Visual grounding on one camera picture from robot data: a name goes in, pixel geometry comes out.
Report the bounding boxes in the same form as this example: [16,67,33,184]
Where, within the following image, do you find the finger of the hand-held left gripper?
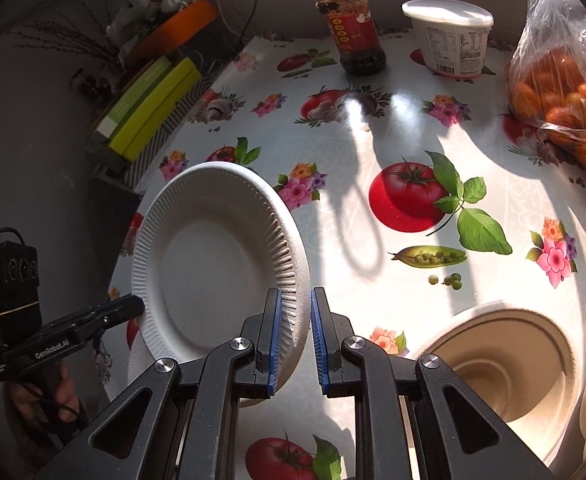
[85,294,146,332]

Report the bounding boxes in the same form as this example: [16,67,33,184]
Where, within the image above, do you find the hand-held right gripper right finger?
[310,287,556,480]

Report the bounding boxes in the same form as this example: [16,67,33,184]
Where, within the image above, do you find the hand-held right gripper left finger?
[35,287,286,480]

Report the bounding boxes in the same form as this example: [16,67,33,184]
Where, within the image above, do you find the person's left hand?
[8,360,84,431]

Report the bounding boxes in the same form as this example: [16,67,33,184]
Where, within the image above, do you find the striped box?
[123,105,204,192]

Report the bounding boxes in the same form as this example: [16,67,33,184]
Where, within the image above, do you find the bright yellow-green box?
[105,56,204,163]

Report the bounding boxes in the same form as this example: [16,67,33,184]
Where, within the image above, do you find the olive green box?
[89,55,174,138]

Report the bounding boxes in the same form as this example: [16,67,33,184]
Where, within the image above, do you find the dried branches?
[15,20,120,62]

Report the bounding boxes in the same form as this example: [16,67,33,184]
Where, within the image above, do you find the orange tray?
[123,0,218,66]

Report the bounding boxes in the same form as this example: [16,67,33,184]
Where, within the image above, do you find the glass jar of chili sauce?
[309,0,388,77]

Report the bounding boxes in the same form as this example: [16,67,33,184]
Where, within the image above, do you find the white plastic tub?
[401,0,494,77]

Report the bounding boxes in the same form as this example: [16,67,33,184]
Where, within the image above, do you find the plastic bag of oranges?
[508,0,586,184]

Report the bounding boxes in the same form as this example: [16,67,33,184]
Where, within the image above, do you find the black cable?
[213,0,260,47]

